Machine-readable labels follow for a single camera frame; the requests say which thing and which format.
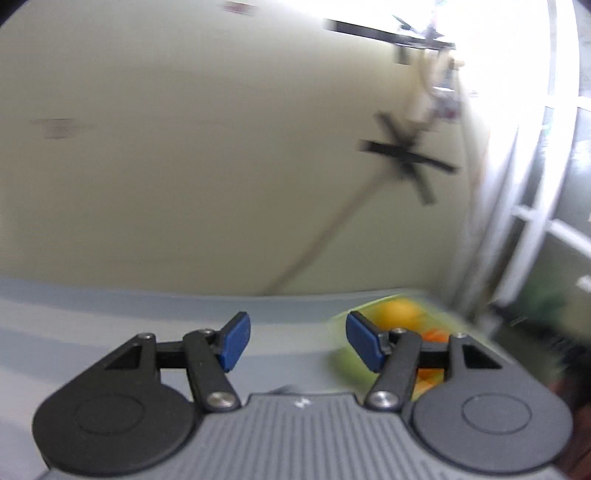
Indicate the green plastic basin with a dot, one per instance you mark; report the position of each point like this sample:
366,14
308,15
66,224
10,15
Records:
340,357

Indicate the dark wall shelf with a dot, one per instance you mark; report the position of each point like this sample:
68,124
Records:
369,30

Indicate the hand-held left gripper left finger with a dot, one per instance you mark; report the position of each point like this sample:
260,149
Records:
234,341

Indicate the orange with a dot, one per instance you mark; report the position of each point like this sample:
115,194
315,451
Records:
434,336
427,378

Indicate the striped grey bedsheet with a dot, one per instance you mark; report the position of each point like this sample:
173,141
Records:
92,314

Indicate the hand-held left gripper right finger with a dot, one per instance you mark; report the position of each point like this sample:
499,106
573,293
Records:
364,341

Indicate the white window frame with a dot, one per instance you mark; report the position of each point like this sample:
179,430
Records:
531,217

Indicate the large yellow fruit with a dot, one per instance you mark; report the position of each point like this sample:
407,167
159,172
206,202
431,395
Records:
399,314

